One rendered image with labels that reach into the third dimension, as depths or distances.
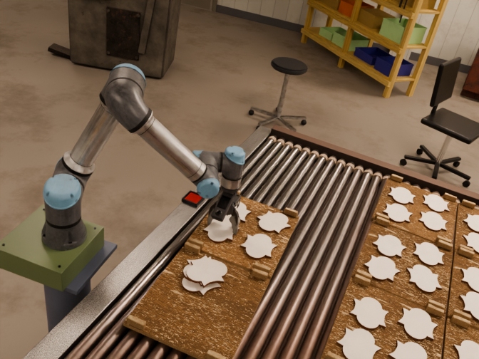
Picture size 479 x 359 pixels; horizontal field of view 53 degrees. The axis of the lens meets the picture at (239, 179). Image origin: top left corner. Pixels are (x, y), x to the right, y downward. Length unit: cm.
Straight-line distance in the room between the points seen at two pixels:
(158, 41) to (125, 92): 390
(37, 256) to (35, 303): 117
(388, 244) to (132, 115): 118
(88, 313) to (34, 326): 120
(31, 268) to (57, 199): 26
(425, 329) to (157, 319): 90
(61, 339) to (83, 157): 59
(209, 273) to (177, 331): 25
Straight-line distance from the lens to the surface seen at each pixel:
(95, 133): 168
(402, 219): 229
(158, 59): 543
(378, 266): 197
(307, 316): 172
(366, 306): 180
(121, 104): 148
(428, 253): 215
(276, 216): 204
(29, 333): 281
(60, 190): 168
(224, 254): 183
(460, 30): 806
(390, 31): 629
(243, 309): 166
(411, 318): 183
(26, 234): 186
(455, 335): 188
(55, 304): 198
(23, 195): 369
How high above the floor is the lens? 217
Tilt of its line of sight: 33 degrees down
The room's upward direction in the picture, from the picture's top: 10 degrees clockwise
